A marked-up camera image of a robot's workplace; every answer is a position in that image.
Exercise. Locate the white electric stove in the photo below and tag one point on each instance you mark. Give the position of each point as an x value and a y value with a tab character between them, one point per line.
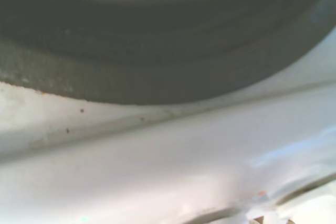
157	161

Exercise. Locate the grey frying pan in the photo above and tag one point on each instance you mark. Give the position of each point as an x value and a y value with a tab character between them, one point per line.
157	37

